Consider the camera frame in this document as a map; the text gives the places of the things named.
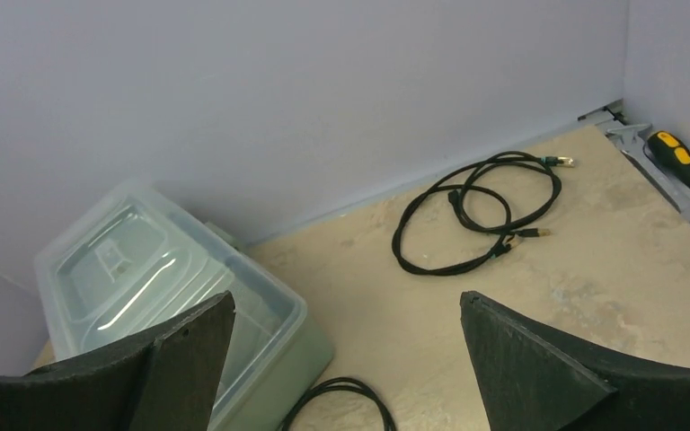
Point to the clear plastic storage box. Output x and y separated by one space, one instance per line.
136 259

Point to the aluminium frame rail right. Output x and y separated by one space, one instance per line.
630 139

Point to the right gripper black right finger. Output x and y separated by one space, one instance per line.
532 376

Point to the yellow black screwdriver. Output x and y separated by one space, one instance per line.
672 154

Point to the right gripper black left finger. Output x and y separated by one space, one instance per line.
162 378

